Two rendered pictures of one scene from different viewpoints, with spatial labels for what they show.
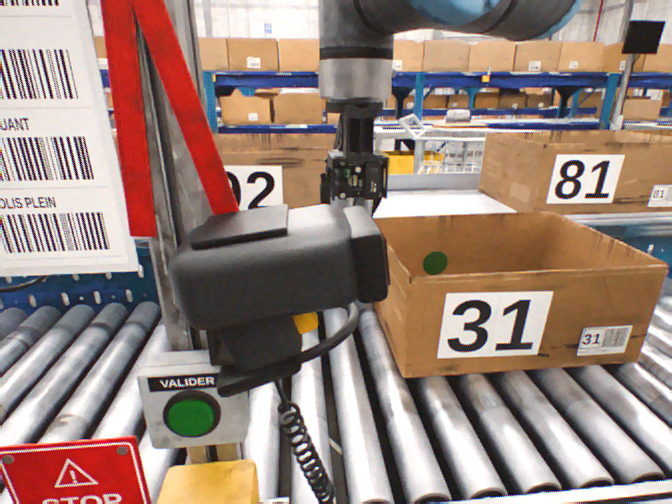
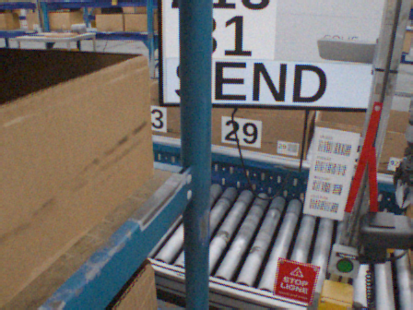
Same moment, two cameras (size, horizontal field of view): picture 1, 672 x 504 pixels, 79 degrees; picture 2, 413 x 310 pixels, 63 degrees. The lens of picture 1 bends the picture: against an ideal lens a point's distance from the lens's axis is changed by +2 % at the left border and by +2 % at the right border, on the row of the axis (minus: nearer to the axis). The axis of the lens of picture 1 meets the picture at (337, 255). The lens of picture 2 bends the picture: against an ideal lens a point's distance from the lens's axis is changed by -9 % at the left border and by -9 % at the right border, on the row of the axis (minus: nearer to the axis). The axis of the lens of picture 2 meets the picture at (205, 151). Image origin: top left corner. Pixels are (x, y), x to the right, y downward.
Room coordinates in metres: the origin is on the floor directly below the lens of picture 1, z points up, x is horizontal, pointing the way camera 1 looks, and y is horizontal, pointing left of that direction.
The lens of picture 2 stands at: (-0.43, 0.11, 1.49)
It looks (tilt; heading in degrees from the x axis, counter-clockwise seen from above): 25 degrees down; 28
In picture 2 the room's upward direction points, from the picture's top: straight up
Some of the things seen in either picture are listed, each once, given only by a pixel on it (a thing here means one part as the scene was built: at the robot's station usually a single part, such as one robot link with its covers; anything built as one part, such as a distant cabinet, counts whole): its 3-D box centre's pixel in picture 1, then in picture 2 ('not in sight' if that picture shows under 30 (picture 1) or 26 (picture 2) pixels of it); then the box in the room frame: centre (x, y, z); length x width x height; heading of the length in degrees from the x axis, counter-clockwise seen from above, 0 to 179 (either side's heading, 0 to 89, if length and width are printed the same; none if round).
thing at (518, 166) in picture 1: (577, 169); not in sight; (1.07, -0.63, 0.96); 0.39 x 0.29 x 0.17; 96
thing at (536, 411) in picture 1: (496, 362); not in sight; (0.58, -0.27, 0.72); 0.52 x 0.05 x 0.05; 6
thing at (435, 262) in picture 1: (433, 263); not in sight; (0.81, -0.21, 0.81); 0.07 x 0.01 x 0.07; 96
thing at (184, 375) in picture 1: (196, 400); (345, 261); (0.23, 0.10, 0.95); 0.07 x 0.03 x 0.07; 96
